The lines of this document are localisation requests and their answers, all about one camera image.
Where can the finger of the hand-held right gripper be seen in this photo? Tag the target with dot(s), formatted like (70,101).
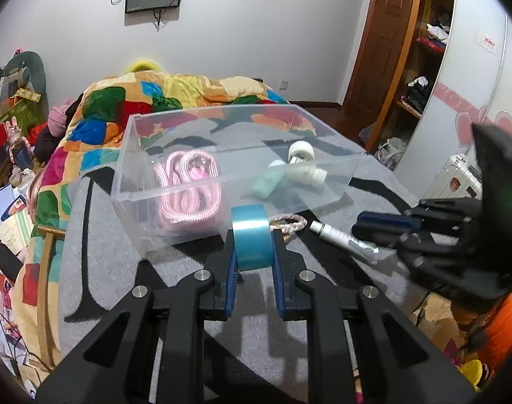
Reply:
(378,235)
(384,219)

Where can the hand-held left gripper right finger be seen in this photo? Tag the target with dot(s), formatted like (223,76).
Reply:
(280,275)

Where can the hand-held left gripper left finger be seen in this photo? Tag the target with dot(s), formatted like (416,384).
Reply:
(232,273)

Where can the silver metal pen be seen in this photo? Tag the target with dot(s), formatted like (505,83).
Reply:
(344,240)

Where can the teal tape roll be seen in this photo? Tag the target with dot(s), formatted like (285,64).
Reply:
(249,235)

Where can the clear plastic box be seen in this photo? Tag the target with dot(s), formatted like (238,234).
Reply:
(239,168)

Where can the white suitcase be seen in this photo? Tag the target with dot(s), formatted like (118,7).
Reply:
(455,176)

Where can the white handbag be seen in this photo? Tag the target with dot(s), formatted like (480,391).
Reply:
(389,151)

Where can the white small bottle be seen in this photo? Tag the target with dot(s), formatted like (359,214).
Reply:
(308,173)

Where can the mint green tube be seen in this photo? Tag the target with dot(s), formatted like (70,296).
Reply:
(266,183)

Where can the white round cap jar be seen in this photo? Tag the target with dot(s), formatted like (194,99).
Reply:
(301,150)

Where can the white wardrobe sliding door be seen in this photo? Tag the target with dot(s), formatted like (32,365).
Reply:
(470,71)

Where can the grey printed blanket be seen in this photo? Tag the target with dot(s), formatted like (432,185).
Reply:
(100,261)

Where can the wooden open shelf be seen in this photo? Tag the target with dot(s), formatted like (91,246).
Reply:
(424,63)

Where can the orange cloth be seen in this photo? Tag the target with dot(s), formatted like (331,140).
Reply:
(506,332)

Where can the wooden door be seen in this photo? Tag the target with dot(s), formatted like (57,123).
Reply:
(386,38)

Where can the colourful patchwork quilt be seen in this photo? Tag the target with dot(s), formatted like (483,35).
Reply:
(112,105)

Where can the yellow plush toy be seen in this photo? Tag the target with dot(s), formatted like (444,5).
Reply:
(144,66)

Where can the pink knit hat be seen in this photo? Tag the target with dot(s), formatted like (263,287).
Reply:
(58,118)

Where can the rabbit figure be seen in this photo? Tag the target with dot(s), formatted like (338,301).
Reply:
(18,139)

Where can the grey green plush toy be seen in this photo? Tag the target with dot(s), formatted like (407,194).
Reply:
(26,71)

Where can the wall socket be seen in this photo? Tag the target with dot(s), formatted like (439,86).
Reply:
(284,84)

